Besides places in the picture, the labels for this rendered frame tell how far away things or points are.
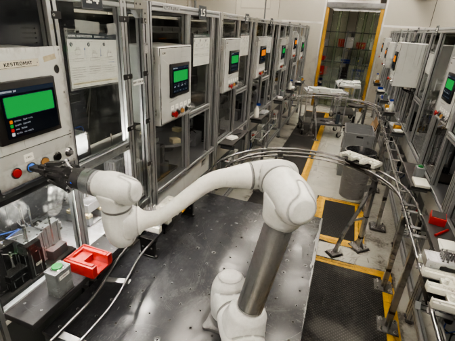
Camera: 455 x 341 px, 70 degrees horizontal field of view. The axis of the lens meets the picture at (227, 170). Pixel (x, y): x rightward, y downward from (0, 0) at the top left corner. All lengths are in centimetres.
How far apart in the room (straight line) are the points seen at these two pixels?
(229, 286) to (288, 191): 59
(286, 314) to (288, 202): 86
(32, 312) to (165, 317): 55
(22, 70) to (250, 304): 112
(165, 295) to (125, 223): 70
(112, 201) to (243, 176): 44
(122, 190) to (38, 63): 56
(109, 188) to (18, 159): 39
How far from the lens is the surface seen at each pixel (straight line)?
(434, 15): 963
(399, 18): 953
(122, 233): 119
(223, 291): 145
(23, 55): 134
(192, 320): 167
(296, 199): 99
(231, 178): 114
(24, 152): 137
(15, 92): 129
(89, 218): 189
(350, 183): 433
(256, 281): 121
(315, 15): 955
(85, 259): 163
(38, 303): 155
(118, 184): 109
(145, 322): 168
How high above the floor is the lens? 193
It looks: 24 degrees down
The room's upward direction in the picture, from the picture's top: 3 degrees clockwise
